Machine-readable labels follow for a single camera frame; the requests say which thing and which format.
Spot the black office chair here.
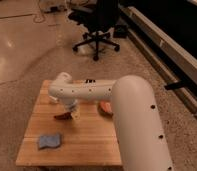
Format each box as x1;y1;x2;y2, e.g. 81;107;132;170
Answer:
68;0;120;61

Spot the blue cloth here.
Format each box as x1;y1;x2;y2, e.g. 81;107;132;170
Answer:
38;133;61;149

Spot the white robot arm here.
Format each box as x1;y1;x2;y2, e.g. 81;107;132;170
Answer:
48;72;174;171

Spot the clear plastic object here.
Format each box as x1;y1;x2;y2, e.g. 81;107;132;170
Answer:
49;96;59;104

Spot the dark red pepper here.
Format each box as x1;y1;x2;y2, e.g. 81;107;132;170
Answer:
54;113;72;120

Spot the power strip with cables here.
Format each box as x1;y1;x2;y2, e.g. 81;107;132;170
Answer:
31;0;71;24

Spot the orange bowl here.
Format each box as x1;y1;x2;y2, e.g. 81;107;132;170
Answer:
98;101;113;116

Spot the black box on floor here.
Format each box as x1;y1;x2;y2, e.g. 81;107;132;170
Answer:
113;25;127;38

